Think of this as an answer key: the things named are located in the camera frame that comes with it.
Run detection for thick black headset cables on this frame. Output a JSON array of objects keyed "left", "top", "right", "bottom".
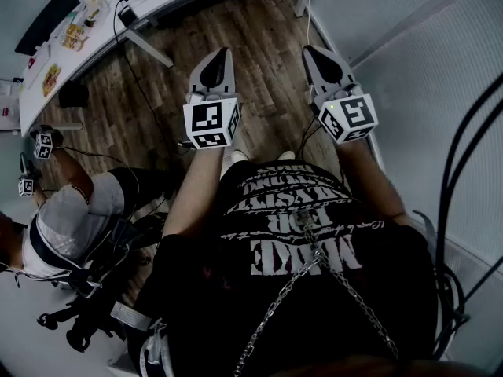
[{"left": 430, "top": 72, "right": 503, "bottom": 363}]

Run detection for person's left forearm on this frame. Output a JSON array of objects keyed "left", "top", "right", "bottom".
[{"left": 161, "top": 145, "right": 226, "bottom": 238}]

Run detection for orange toy figures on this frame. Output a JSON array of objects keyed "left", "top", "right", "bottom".
[{"left": 61, "top": 21, "right": 90, "bottom": 53}]

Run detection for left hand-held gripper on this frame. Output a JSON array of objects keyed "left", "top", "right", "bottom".
[{"left": 182, "top": 47, "right": 241, "bottom": 151}]

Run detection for black office chair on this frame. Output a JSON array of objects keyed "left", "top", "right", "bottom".
[{"left": 36, "top": 210, "right": 167, "bottom": 353}]

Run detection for black printed t-shirt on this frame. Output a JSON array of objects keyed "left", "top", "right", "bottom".
[{"left": 133, "top": 159, "right": 439, "bottom": 377}]

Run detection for white strap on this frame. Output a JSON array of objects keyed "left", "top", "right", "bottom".
[{"left": 138, "top": 318, "right": 176, "bottom": 377}]

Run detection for yellow toy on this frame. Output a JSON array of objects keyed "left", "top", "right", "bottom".
[{"left": 41, "top": 64, "right": 62, "bottom": 98}]

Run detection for black bin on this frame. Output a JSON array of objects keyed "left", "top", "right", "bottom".
[{"left": 58, "top": 79, "right": 90, "bottom": 110}]

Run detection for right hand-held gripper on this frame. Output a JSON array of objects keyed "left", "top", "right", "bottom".
[{"left": 302, "top": 45, "right": 379, "bottom": 145}]

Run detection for silver chain necklace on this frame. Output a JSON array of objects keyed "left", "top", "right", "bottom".
[{"left": 233, "top": 210, "right": 400, "bottom": 377}]

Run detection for clear plastic bag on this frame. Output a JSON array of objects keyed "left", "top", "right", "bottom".
[{"left": 78, "top": 0, "right": 112, "bottom": 29}]

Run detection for person's right forearm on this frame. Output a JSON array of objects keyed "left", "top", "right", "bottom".
[{"left": 336, "top": 137, "right": 406, "bottom": 228}]

